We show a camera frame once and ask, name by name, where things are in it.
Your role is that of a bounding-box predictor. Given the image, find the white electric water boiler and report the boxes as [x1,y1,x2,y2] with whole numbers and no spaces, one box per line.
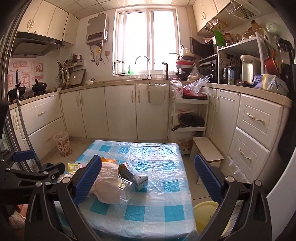
[240,54,262,84]

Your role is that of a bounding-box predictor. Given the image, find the black frying pan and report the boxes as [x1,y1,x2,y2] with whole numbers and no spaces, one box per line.
[171,113,205,132]

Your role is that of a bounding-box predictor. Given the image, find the metal windowsill rack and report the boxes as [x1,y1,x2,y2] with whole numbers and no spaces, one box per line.
[112,60,127,75]

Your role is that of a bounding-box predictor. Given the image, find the clear plastic bag on drawer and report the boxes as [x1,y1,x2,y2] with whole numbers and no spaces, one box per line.
[228,159,249,184]

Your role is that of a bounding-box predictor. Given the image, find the white kitchen base cabinets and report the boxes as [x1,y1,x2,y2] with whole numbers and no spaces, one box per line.
[9,80,292,186]

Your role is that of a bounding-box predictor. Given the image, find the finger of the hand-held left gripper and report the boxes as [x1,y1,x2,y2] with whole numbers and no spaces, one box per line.
[4,162,66,187]
[0,149,36,168]

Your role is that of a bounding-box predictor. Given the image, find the juice carton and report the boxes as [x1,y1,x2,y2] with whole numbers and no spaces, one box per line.
[118,162,137,184]

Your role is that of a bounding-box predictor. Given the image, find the black wok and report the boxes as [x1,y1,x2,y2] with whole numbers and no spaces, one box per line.
[8,85,26,100]
[32,79,48,93]

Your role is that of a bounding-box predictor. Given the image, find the floral waste basket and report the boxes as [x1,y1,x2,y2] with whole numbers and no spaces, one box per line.
[54,132,73,157]

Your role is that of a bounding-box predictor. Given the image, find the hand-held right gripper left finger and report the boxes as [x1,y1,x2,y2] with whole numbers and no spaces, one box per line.
[24,155,102,241]

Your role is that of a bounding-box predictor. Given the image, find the chrome kitchen faucet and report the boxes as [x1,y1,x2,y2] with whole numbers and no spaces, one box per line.
[135,55,152,80]

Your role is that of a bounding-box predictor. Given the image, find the black toaster oven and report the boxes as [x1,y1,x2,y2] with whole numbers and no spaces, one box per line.
[199,55,219,84]

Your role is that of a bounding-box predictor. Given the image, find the silver water heater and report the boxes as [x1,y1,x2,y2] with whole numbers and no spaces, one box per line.
[85,14,110,45]

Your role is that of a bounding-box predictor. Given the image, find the red saucepan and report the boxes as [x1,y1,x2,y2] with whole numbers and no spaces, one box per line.
[263,56,281,76]

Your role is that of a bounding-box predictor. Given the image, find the red tray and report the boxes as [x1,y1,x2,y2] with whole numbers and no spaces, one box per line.
[182,92,208,100]

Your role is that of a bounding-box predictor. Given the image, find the small white wire basket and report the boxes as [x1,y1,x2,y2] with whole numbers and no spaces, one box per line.
[204,17,228,33]

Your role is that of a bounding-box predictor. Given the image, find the wall utensil rack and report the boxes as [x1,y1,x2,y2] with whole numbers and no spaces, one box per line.
[56,53,86,90]

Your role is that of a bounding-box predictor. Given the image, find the black blender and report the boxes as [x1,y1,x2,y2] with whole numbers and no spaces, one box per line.
[276,38,295,70]

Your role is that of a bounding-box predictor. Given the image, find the hanging grey tray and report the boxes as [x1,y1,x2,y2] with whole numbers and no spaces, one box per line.
[69,69,87,86]

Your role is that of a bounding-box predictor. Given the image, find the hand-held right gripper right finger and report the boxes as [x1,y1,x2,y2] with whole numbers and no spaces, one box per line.
[194,154,272,241]

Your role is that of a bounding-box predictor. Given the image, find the small white box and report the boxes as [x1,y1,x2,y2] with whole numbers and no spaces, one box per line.
[133,175,149,192]

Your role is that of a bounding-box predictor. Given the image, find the grey and yellow bag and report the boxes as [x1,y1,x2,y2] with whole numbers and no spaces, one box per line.
[261,74,289,96]

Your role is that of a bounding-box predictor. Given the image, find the white refrigerator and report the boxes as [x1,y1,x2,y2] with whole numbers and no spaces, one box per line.
[265,139,296,234]

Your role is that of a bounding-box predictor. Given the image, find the white wall cabinets above rack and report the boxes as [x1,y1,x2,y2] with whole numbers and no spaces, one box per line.
[192,0,232,36]

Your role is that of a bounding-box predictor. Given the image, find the white countertop shelf rack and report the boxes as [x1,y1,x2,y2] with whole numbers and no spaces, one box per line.
[217,28,271,85]

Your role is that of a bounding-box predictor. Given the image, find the white paper napkin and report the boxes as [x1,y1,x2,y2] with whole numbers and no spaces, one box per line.
[89,162,121,205]

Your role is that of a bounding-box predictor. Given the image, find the black toaster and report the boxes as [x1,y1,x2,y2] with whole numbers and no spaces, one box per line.
[221,66,241,85]

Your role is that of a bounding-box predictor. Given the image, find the white rolling shelf cart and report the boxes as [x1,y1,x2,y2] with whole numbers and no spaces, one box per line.
[169,92,210,155]

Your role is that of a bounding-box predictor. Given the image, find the white cabinet drawer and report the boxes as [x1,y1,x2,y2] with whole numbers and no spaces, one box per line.
[231,127,271,177]
[225,155,255,186]
[240,95,284,149]

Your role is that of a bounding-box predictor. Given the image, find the green packet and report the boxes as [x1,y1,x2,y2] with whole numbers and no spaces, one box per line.
[214,29,226,47]

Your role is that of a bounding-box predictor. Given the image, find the white wooden stool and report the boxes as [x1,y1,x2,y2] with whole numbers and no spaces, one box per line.
[189,137,225,185]

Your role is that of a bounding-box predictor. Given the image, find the black microwave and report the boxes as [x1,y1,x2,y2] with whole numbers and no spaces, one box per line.
[189,37,218,59]

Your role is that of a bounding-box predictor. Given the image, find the range hood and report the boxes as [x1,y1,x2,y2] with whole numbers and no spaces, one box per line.
[10,31,63,58]

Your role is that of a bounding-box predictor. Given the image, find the blue packet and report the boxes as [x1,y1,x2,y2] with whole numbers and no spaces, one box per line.
[252,74,271,90]

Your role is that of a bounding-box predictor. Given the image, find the white wall cabinets beside hood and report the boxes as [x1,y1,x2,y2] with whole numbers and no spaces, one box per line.
[14,0,80,46]

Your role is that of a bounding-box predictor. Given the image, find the pale green round appliance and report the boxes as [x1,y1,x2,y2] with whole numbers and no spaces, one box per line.
[266,22,281,33]

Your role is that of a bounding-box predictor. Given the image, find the yellow snack packet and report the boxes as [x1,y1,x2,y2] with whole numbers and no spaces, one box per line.
[67,161,87,173]

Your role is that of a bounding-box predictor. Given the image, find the bag of yellow food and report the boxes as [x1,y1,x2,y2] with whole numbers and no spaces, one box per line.
[187,67,204,82]

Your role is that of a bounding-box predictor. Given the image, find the pink wall stickers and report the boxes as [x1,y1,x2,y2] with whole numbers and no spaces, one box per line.
[8,60,45,90]

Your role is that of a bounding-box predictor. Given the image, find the chrome tube frame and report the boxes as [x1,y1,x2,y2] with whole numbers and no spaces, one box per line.
[15,69,33,152]

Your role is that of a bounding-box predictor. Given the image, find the large clear plastic bag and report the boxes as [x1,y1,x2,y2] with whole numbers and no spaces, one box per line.
[183,75,210,95]

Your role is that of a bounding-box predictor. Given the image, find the white and red plastic bag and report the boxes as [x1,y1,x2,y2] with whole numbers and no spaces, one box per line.
[170,78,184,98]

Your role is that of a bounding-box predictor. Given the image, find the kitchen window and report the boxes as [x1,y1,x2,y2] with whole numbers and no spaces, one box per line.
[113,9,181,76]

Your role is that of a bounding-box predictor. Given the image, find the yellow plastic bin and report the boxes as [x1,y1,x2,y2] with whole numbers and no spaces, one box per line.
[193,201,232,236]

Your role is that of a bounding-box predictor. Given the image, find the table with blue checked cover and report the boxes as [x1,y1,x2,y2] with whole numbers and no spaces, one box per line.
[54,140,197,241]

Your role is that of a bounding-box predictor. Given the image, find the large white wire basket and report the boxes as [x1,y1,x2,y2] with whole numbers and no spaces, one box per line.
[225,0,262,20]

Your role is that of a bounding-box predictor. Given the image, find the stack of red bowls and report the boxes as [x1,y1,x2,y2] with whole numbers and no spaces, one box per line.
[175,58,194,69]

